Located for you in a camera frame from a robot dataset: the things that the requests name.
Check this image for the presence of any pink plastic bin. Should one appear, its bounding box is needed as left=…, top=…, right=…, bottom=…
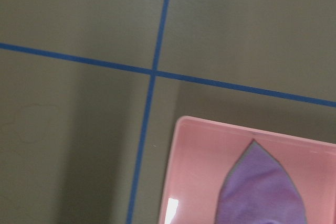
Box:
left=158, top=116, right=335, bottom=223

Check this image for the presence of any purple cloth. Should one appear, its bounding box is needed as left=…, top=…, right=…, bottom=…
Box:
left=214, top=140, right=307, bottom=223

